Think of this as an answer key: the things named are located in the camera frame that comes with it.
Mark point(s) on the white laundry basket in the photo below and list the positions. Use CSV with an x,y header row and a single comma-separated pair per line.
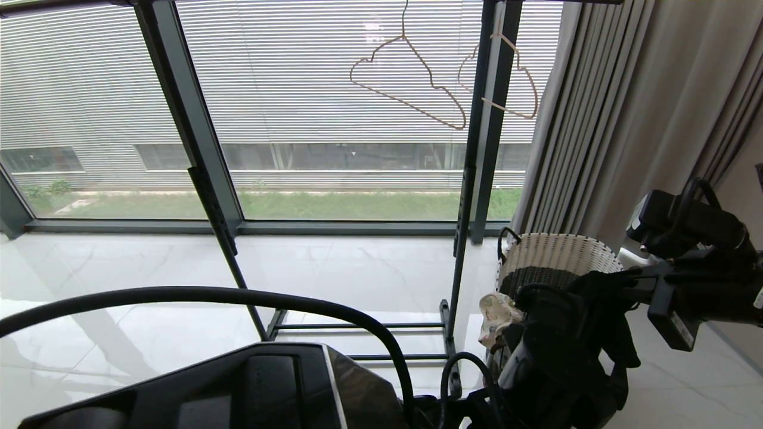
x,y
560,250

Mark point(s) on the black garment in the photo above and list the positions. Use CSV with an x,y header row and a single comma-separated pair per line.
x,y
614,333

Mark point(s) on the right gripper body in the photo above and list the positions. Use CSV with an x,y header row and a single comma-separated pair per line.
x,y
727,304

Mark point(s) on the cream printed garment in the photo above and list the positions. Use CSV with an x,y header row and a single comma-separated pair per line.
x,y
498,316

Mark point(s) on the black clothes rack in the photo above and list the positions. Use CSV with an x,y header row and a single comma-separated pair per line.
x,y
211,208

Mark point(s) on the pink clothes hanger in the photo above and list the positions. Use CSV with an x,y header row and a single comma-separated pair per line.
x,y
404,36
506,108

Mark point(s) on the window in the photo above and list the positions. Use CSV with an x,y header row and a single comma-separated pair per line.
x,y
89,89

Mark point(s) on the beige curtain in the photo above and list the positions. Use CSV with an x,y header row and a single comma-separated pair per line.
x,y
626,89

